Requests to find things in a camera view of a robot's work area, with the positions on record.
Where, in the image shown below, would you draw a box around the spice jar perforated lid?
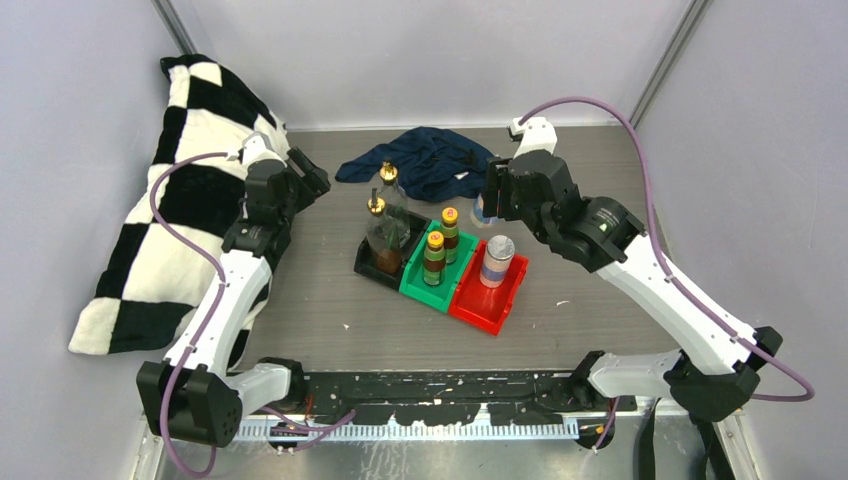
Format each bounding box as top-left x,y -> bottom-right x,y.
470,195 -> 498,228

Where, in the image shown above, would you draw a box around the spice jar plain lid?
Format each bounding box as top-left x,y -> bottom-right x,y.
480,235 -> 516,288

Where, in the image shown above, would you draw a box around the clear glass cruet gold spout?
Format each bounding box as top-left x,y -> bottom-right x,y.
379,157 -> 411,247

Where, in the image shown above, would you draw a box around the sauce bottle yellow cap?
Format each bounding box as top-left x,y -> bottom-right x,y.
441,207 -> 460,264
422,230 -> 446,286

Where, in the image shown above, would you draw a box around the brown oil cruet gold spout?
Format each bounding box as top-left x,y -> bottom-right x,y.
366,187 -> 402,275

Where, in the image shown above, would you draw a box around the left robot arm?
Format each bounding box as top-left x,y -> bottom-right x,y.
136,147 -> 330,448

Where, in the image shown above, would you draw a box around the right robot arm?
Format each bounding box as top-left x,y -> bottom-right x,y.
482,150 -> 782,422

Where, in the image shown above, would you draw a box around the black plastic bin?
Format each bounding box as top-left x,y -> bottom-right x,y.
354,212 -> 431,291

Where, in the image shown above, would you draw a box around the dark blue shorts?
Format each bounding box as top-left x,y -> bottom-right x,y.
335,127 -> 495,203

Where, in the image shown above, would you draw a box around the red plastic bin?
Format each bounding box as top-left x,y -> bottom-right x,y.
448,240 -> 529,336

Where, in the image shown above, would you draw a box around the green plastic bin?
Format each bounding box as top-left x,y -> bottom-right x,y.
398,220 -> 480,314

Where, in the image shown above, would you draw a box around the black white checkered blanket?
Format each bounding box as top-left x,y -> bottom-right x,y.
68,54 -> 290,355

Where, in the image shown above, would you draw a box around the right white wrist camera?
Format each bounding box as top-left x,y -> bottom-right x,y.
508,116 -> 557,158

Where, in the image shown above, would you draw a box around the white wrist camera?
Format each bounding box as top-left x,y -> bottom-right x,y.
508,116 -> 557,158
239,132 -> 286,168

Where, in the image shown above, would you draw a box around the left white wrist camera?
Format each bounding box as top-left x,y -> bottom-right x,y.
239,132 -> 286,168

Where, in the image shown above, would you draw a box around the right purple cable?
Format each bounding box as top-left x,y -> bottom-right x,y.
516,96 -> 816,452

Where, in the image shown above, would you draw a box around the purple cable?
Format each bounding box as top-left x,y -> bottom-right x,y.
148,151 -> 241,480
516,96 -> 816,452

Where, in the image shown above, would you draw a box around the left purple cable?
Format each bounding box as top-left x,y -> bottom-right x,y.
148,151 -> 241,480

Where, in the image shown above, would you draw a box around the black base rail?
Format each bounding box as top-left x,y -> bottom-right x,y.
270,370 -> 609,426

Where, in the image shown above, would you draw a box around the black strap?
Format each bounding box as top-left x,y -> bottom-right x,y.
637,400 -> 737,480

